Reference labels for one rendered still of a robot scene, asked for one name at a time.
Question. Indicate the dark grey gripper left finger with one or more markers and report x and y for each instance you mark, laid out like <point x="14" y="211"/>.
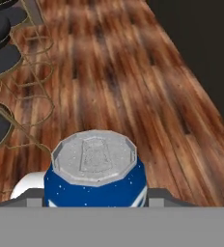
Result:
<point x="33" y="197"/>

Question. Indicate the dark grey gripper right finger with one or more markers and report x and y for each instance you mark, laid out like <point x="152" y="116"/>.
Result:
<point x="158" y="197"/>

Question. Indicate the blue soda can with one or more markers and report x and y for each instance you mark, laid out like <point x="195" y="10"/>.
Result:
<point x="94" y="183"/>

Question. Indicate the white bowl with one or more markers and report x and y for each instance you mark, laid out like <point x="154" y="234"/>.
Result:
<point x="27" y="185"/>

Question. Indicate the dark grey counter base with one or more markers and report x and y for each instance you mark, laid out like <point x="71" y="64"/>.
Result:
<point x="204" y="41"/>

